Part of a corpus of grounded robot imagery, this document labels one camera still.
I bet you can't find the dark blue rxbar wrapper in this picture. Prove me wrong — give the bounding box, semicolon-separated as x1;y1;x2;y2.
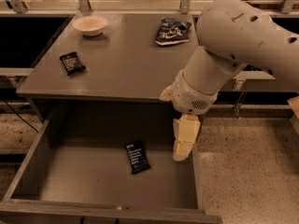
125;141;150;175

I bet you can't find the grey open top drawer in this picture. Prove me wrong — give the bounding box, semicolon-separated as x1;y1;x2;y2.
1;104;222;224

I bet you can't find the blue chip bag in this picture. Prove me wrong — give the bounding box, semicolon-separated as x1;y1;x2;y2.
155;18;192;46

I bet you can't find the black snack bar wrapper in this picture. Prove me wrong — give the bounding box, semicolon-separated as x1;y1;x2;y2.
60;51;86;76

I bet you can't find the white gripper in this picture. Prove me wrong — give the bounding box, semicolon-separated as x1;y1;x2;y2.
159;70;218;161

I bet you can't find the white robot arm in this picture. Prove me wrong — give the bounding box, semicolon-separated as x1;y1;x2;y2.
160;0;299;161

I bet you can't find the grey cabinet with counter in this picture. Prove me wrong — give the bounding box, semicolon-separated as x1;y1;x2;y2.
17;14;198;142

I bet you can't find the black cable on floor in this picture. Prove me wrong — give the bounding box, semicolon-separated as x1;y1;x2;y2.
0;98;39;134

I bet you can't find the white ceramic bowl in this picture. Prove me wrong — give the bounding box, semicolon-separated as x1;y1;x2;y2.
73;15;108;36

